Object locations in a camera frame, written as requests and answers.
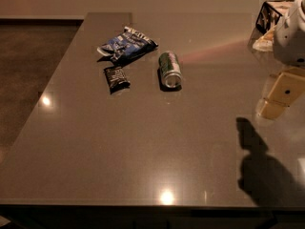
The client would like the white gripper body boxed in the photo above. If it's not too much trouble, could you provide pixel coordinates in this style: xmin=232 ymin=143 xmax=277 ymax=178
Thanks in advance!
xmin=274 ymin=0 xmax=305 ymax=67

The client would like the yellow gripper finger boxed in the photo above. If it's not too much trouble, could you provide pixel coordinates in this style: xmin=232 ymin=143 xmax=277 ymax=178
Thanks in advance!
xmin=282 ymin=67 xmax=305 ymax=77
xmin=258 ymin=72 xmax=305 ymax=119

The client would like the green soda can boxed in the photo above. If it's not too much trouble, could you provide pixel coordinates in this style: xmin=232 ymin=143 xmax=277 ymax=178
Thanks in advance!
xmin=158 ymin=51 xmax=182 ymax=89

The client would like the blue chip bag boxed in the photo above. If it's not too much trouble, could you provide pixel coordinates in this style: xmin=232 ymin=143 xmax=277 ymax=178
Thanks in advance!
xmin=97 ymin=27 xmax=158 ymax=63

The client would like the black snack bag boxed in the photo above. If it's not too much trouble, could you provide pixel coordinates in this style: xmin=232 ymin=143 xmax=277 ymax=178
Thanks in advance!
xmin=104 ymin=66 xmax=131 ymax=94

